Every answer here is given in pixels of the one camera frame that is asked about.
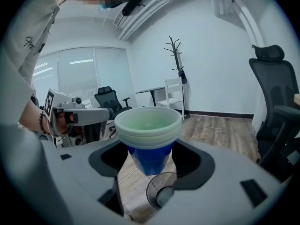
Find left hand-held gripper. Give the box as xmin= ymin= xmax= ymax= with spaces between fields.
xmin=44 ymin=89 xmax=117 ymax=148

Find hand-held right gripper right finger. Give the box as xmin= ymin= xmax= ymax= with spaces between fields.
xmin=131 ymin=139 xmax=285 ymax=225

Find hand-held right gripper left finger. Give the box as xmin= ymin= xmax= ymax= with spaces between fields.
xmin=40 ymin=138 xmax=129 ymax=225

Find stack of blue paper cups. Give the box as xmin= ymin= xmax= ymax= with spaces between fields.
xmin=114 ymin=106 xmax=183 ymax=176

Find black wire mesh trash bin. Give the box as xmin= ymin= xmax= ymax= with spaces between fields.
xmin=146 ymin=172 xmax=180 ymax=211

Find person's left forearm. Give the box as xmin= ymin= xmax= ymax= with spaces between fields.
xmin=18 ymin=99 xmax=51 ymax=135

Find person's left hand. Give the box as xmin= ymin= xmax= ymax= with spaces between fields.
xmin=55 ymin=111 xmax=80 ymax=136

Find black office chair with headrest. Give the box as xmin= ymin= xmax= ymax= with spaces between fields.
xmin=94 ymin=86 xmax=133 ymax=139

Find dark round table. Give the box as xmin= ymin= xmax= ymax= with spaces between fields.
xmin=135 ymin=86 xmax=168 ymax=108

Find white window blinds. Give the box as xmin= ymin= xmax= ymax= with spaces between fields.
xmin=31 ymin=46 xmax=136 ymax=108

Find white wooden chair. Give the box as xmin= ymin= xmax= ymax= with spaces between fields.
xmin=157 ymin=78 xmax=186 ymax=121

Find black coat rack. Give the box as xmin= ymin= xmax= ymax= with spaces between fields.
xmin=164 ymin=36 xmax=192 ymax=120

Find black mesh office chair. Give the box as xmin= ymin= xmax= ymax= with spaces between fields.
xmin=248 ymin=44 xmax=300 ymax=183

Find ceiling air vent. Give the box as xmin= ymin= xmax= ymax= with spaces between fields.
xmin=112 ymin=7 xmax=129 ymax=28

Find person's white shirt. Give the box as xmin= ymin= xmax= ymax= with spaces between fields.
xmin=0 ymin=0 xmax=72 ymax=96

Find white floor cable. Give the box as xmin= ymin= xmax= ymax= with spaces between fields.
xmin=118 ymin=169 xmax=138 ymax=186

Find brown bead bracelet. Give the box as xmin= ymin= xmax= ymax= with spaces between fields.
xmin=38 ymin=111 xmax=49 ymax=134

